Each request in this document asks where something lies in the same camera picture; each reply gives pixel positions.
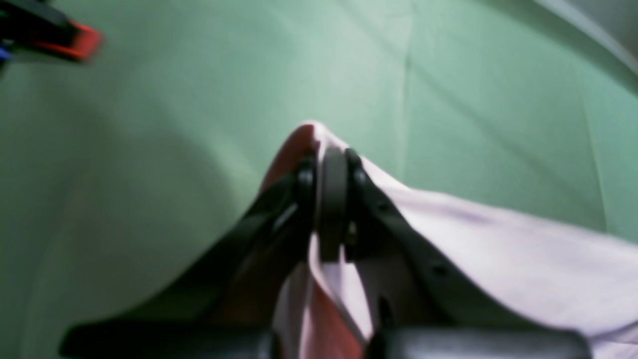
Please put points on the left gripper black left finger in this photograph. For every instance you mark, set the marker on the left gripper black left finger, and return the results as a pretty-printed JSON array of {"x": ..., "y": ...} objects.
[{"x": 222, "y": 306}]

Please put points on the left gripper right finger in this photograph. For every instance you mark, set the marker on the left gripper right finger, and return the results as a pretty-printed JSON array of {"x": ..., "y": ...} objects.
[{"x": 422, "y": 305}]

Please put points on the pink printed t-shirt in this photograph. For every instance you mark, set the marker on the pink printed t-shirt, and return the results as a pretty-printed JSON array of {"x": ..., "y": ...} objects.
[{"x": 559, "y": 274}]

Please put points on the green table cloth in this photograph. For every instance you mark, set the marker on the green table cloth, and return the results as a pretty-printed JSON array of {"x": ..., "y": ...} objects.
[{"x": 116, "y": 174}]

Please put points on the red black clamp left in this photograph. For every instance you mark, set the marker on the red black clamp left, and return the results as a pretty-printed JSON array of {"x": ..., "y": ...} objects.
[{"x": 35, "y": 24}]

